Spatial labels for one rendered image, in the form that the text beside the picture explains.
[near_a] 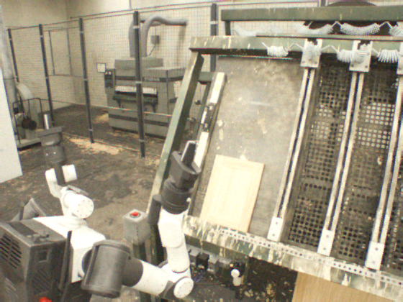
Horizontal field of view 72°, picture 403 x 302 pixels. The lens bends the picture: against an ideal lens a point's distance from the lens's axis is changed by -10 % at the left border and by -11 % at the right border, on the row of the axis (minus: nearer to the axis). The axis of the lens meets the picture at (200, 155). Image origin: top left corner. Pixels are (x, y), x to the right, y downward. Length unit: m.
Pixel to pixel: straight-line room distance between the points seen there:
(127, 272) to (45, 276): 0.23
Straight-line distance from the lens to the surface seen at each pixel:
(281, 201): 1.68
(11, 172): 5.31
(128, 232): 1.90
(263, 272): 2.14
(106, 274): 0.87
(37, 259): 0.91
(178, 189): 0.85
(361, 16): 2.38
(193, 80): 2.16
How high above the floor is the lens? 1.90
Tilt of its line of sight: 21 degrees down
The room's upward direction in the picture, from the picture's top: straight up
